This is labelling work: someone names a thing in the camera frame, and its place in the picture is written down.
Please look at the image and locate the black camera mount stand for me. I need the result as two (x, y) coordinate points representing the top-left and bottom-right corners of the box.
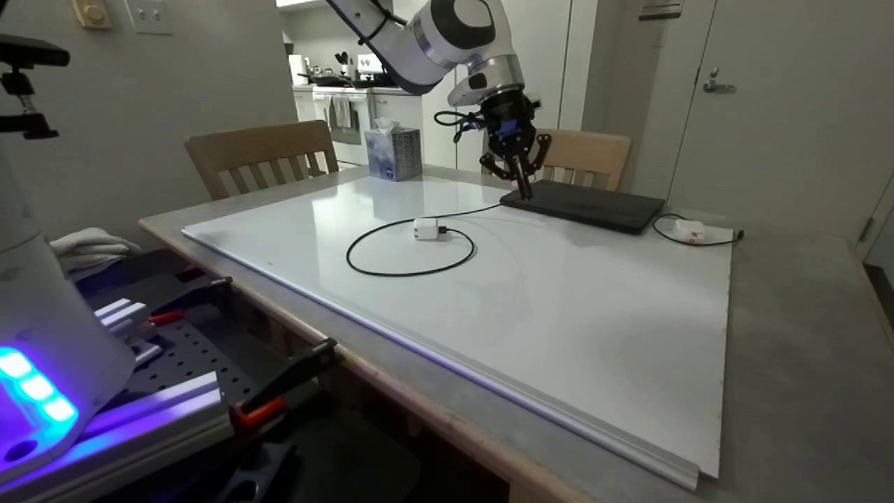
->
(0, 33), (73, 142)

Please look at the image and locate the grey wall sign plate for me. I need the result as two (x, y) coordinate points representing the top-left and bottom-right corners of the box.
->
(638, 0), (684, 24)

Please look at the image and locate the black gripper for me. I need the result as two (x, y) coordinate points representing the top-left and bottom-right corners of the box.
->
(477, 85), (554, 201)

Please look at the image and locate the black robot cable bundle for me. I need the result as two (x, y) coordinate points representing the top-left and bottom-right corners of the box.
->
(430, 106), (493, 145)

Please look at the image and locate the beige wall thermostat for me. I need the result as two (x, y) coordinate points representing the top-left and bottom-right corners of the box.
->
(69, 0), (114, 33)

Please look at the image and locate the black clamp with orange handle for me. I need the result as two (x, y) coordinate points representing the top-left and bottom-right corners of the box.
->
(138, 275), (235, 330)
(230, 335), (340, 437)

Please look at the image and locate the blue patterned tissue box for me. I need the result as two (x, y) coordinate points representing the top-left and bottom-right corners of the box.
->
(364, 124), (425, 186)

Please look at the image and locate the white folded cloth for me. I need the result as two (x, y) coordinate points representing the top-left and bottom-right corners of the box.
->
(50, 225), (142, 278)

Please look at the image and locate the black charging cable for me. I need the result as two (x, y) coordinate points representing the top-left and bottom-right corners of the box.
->
(343, 201), (515, 281)

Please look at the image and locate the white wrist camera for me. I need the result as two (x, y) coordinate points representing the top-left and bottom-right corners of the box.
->
(445, 71), (497, 113)

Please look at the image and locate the silver door lever handle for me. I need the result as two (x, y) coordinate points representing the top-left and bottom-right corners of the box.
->
(702, 66), (737, 95)

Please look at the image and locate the wooden slat-back chair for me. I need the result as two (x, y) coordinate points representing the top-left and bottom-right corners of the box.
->
(182, 117), (340, 204)
(533, 128), (635, 193)

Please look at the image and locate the white door with lever handle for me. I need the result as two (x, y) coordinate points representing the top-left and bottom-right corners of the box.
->
(664, 0), (894, 247)

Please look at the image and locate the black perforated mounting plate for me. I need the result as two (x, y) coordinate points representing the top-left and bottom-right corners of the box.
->
(87, 278), (318, 441)

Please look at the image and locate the black closed laptop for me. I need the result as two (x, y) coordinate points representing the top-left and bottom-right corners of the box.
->
(497, 179), (667, 239)

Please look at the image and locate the white wall light switch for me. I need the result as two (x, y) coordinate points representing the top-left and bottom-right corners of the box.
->
(124, 0), (177, 40)

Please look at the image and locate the white whiteboard sheet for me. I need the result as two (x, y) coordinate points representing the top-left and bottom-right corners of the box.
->
(178, 175), (736, 492)

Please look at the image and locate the white charger adapter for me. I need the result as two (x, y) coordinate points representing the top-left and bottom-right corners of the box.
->
(411, 216), (451, 243)

